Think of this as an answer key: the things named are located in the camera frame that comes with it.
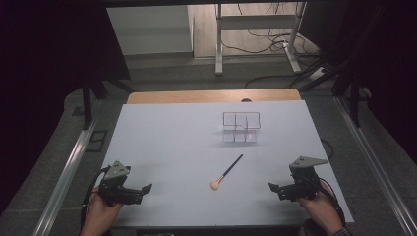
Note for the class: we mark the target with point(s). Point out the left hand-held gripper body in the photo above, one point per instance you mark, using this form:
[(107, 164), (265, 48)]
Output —
[(114, 191)]

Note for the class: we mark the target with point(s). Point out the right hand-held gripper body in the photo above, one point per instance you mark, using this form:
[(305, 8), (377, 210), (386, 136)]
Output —
[(303, 183)]

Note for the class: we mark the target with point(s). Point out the black makeup brush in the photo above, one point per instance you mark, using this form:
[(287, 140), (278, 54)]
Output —
[(226, 172)]

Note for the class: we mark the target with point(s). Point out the clear acrylic organizer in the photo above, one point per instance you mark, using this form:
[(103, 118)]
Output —
[(242, 128)]

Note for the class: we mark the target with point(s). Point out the person's left hand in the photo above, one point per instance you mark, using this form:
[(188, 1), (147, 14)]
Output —
[(100, 213)]

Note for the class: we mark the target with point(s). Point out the person's right hand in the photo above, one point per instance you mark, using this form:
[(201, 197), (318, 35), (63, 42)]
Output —
[(319, 209)]

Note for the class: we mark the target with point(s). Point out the white table mat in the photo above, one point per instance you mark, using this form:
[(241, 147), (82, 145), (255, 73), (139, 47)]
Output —
[(183, 147)]

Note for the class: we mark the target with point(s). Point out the black table grommet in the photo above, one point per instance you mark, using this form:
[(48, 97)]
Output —
[(246, 100)]

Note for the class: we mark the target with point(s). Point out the black metal stand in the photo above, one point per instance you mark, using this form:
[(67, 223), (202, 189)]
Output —
[(87, 101), (354, 98)]

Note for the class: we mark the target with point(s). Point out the white power strip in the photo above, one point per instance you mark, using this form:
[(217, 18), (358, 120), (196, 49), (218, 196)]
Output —
[(317, 73)]

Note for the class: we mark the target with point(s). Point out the dark curtain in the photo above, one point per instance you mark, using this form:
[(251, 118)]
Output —
[(387, 59), (49, 65)]

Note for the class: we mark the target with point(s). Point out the white cabinet panel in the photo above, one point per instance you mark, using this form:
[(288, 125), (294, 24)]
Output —
[(150, 29)]

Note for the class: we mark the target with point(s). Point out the aluminium rail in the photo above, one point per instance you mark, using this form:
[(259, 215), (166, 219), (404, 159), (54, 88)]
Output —
[(65, 173), (377, 167)]

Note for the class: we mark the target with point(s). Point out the black floor frame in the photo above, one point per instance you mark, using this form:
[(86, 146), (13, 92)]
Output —
[(96, 141)]

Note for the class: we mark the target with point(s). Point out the white metal desk frame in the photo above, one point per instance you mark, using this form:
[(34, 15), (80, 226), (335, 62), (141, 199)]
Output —
[(259, 23)]

